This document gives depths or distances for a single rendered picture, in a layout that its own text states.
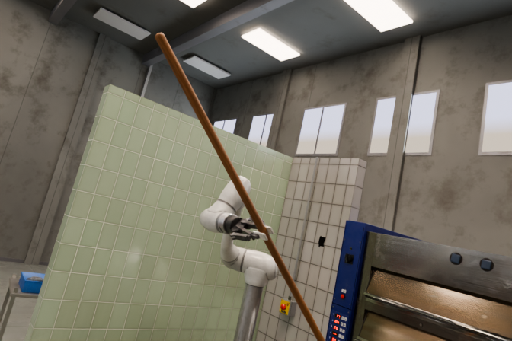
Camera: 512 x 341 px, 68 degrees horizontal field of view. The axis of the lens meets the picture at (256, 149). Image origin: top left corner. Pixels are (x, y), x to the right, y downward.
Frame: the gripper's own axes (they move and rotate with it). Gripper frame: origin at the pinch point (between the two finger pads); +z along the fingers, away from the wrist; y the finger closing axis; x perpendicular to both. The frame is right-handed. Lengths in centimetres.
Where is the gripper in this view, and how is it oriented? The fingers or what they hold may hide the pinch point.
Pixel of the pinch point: (263, 232)
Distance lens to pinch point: 148.6
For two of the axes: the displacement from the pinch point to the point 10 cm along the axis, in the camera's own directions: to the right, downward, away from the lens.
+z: 6.3, -0.1, -7.7
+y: -6.5, 5.3, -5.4
